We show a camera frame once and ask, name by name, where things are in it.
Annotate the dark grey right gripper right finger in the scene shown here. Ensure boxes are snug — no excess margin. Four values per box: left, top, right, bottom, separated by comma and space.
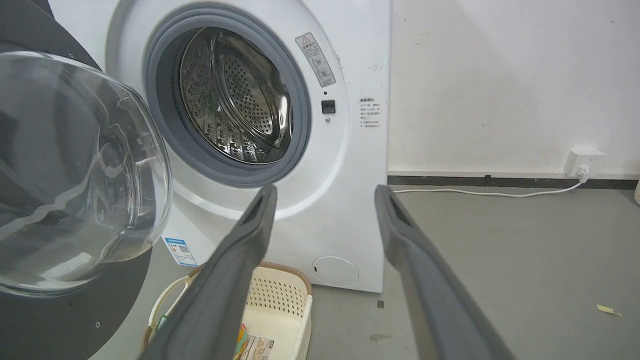
374, 184, 516, 360

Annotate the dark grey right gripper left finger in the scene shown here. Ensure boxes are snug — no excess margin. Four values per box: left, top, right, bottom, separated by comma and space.
138, 184, 278, 360

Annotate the washing machine door glass bowl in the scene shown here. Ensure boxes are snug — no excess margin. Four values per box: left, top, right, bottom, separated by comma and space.
0, 0, 173, 360

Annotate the white front-load washing machine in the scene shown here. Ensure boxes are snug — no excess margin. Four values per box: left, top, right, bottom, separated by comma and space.
48, 0, 393, 360

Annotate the blue energy label sticker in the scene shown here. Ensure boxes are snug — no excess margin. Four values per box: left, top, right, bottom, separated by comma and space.
163, 237, 199, 268

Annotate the cream plastic laundry basket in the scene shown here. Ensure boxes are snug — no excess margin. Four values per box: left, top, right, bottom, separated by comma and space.
141, 261, 313, 360

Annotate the printed paper packet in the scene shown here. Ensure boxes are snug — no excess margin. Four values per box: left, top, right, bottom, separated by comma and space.
233, 324, 275, 360

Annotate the white power cable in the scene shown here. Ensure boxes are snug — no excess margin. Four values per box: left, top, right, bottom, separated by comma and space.
393, 167, 591, 198

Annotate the white wall power socket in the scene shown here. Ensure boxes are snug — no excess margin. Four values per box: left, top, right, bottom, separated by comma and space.
563, 148, 605, 179

